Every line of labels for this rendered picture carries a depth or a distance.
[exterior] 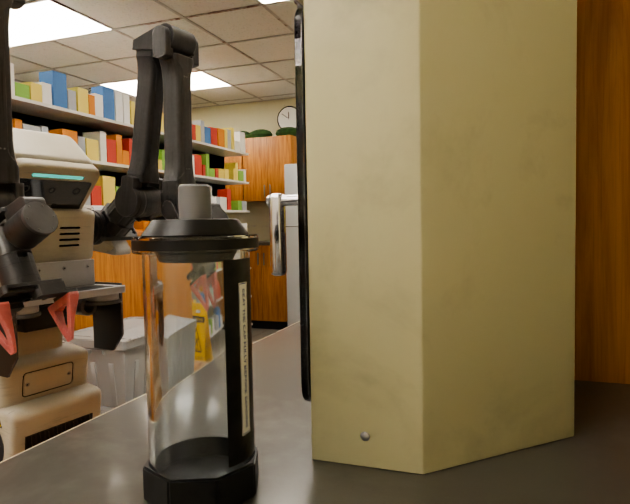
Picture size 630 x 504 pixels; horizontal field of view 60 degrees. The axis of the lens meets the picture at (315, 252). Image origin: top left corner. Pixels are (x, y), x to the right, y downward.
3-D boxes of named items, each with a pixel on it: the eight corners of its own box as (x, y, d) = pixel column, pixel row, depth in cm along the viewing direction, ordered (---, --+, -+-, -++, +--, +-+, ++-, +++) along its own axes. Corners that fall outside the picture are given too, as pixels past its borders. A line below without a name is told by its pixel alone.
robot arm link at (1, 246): (10, 233, 94) (-24, 234, 90) (31, 214, 91) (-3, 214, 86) (22, 269, 93) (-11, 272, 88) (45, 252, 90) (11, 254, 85)
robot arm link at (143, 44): (159, 35, 135) (127, 22, 127) (201, 34, 129) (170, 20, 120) (144, 215, 141) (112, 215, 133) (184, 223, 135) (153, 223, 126)
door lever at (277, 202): (311, 277, 58) (319, 275, 60) (309, 186, 57) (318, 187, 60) (264, 276, 60) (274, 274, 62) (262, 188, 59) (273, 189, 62)
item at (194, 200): (271, 258, 48) (269, 183, 48) (181, 266, 42) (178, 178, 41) (208, 256, 55) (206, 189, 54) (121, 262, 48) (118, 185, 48)
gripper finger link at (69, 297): (93, 330, 92) (75, 279, 93) (54, 339, 85) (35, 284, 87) (71, 344, 95) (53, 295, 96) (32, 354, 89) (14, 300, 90)
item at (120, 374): (199, 377, 307) (197, 318, 305) (128, 412, 250) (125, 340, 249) (137, 371, 321) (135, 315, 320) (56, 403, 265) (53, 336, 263)
